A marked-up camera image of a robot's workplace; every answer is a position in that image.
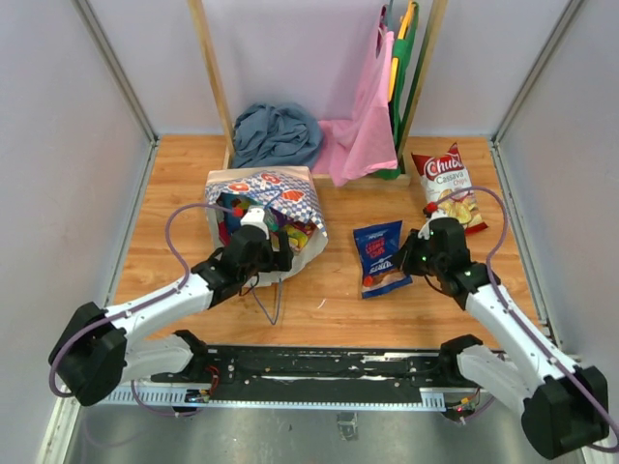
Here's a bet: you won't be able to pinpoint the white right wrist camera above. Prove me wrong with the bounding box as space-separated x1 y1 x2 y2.
417 202 449 240

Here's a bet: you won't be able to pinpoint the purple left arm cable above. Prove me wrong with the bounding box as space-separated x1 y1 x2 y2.
47 201 243 418

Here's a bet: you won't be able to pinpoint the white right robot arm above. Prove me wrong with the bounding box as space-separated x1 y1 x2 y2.
396 212 610 459

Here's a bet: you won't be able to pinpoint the green t-shirt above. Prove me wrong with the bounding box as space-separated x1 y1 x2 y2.
368 1 410 180

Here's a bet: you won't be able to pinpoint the red Chubi cassava chips bag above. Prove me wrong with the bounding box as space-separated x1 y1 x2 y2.
411 142 487 234

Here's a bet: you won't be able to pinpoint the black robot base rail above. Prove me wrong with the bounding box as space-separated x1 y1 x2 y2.
148 345 477 410

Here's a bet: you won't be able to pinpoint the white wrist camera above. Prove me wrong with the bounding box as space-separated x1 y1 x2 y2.
231 205 269 241
417 202 449 240

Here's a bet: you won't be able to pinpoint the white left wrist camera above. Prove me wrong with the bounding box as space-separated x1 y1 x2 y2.
231 205 269 241

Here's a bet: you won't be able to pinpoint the colourful orange candy bag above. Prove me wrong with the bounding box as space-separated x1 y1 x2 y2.
283 221 316 253

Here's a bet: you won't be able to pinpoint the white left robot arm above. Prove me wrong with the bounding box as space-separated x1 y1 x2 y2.
48 225 294 406

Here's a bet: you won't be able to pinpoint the yellow clothes hanger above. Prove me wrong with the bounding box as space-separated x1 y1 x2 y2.
388 1 419 102

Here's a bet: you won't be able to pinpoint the blue crumpled cloth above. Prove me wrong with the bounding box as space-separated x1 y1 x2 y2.
231 102 324 168

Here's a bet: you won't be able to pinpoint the pink t-shirt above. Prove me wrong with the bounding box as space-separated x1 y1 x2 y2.
311 14 398 187

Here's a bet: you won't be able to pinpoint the aluminium frame rails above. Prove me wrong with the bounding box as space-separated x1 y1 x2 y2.
38 0 619 464

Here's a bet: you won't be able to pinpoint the blue checkered paper bag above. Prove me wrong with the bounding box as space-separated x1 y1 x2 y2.
204 166 328 291

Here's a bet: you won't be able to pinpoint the blue Burts chips bag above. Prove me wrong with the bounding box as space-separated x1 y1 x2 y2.
353 220 413 299

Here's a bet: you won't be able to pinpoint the purple snack packet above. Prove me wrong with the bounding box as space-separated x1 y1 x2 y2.
217 193 253 245

